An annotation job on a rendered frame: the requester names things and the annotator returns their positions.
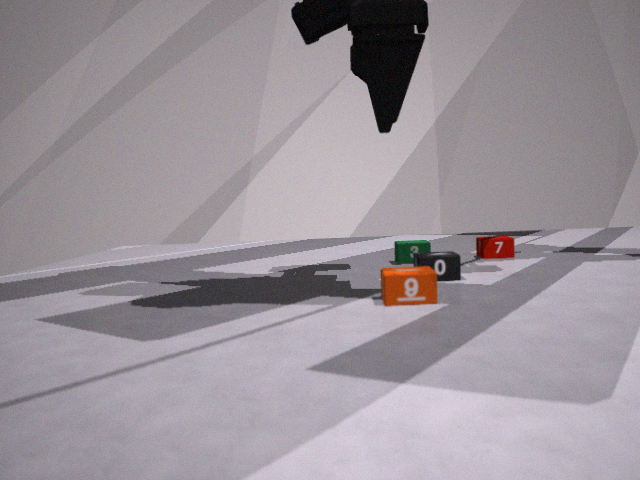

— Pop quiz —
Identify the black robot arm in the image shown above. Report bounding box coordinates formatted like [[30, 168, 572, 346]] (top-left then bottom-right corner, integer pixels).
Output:
[[291, 0, 355, 44]]

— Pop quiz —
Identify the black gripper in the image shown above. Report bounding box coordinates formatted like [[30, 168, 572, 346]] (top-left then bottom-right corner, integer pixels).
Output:
[[350, 0, 429, 133]]

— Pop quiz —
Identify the red block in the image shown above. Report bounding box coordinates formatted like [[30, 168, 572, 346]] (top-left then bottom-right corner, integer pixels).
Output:
[[476, 236, 515, 259]]

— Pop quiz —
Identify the orange block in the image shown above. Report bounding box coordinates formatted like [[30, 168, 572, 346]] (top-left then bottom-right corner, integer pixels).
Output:
[[381, 266, 437, 306]]

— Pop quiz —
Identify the green block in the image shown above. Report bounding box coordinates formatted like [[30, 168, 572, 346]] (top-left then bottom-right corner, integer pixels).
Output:
[[395, 240, 431, 264]]

